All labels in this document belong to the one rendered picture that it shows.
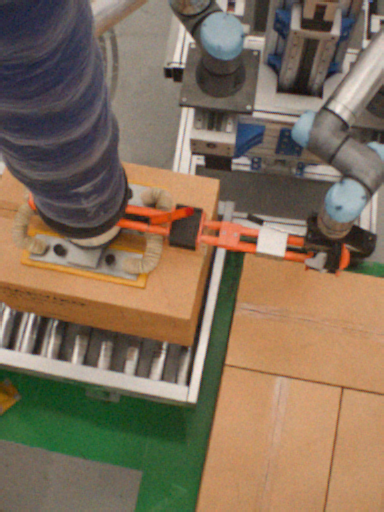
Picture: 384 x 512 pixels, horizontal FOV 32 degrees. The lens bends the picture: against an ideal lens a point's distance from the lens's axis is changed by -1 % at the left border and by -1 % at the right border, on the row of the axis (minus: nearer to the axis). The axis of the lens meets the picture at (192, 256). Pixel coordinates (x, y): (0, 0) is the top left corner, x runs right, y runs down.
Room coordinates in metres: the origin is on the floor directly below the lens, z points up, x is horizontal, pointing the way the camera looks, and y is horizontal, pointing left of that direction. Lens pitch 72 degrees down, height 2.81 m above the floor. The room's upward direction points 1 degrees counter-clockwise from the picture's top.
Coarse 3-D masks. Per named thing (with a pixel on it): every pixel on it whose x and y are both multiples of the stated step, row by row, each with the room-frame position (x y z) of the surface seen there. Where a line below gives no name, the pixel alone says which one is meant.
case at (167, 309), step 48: (0, 192) 0.75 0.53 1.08; (192, 192) 0.73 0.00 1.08; (0, 240) 0.61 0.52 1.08; (144, 240) 0.60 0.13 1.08; (0, 288) 0.50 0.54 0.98; (48, 288) 0.47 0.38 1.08; (96, 288) 0.47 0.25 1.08; (192, 288) 0.46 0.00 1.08; (144, 336) 0.41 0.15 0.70; (192, 336) 0.40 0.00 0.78
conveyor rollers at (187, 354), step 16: (208, 272) 0.66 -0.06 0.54; (0, 320) 0.51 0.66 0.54; (32, 320) 0.50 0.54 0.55; (64, 320) 0.50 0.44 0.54; (0, 336) 0.45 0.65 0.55; (32, 336) 0.45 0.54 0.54; (48, 336) 0.45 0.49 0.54; (80, 336) 0.45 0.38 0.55; (112, 336) 0.45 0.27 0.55; (32, 352) 0.40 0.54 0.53; (48, 352) 0.39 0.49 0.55; (80, 352) 0.39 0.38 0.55; (112, 352) 0.39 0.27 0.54; (128, 352) 0.39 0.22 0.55; (160, 352) 0.39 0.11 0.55; (192, 352) 0.39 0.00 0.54; (128, 368) 0.34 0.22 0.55; (160, 368) 0.34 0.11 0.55
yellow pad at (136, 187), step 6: (132, 180) 0.76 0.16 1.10; (132, 186) 0.74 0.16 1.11; (138, 186) 0.74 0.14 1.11; (144, 186) 0.74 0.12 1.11; (150, 186) 0.75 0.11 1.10; (156, 186) 0.74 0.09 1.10; (162, 186) 0.74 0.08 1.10; (132, 192) 0.72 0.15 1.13; (138, 192) 0.73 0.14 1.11; (132, 198) 0.71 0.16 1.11; (138, 198) 0.71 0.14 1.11; (132, 204) 0.69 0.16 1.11; (138, 204) 0.69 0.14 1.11; (144, 204) 0.69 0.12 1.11; (150, 204) 0.69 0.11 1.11; (156, 204) 0.69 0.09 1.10
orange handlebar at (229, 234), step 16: (32, 208) 0.64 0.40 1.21; (128, 208) 0.63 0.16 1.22; (144, 208) 0.63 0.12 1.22; (128, 224) 0.59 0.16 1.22; (144, 224) 0.59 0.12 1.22; (208, 224) 0.59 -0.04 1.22; (224, 224) 0.59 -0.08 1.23; (240, 224) 0.58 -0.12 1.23; (208, 240) 0.55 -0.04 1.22; (224, 240) 0.54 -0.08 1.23; (288, 240) 0.54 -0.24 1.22; (288, 256) 0.50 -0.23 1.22; (304, 256) 0.50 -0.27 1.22
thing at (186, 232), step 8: (176, 208) 0.63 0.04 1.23; (200, 208) 0.62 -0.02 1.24; (192, 216) 0.61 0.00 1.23; (200, 216) 0.61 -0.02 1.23; (168, 224) 0.58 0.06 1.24; (176, 224) 0.59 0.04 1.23; (184, 224) 0.59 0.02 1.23; (192, 224) 0.59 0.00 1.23; (200, 224) 0.58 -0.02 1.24; (168, 232) 0.56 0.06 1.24; (176, 232) 0.57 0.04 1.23; (184, 232) 0.57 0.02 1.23; (192, 232) 0.57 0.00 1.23; (200, 232) 0.56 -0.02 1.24; (168, 240) 0.55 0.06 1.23; (176, 240) 0.54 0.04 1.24; (184, 240) 0.54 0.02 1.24; (192, 240) 0.54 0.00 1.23; (200, 240) 0.55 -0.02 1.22; (184, 248) 0.54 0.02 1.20; (192, 248) 0.53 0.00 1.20
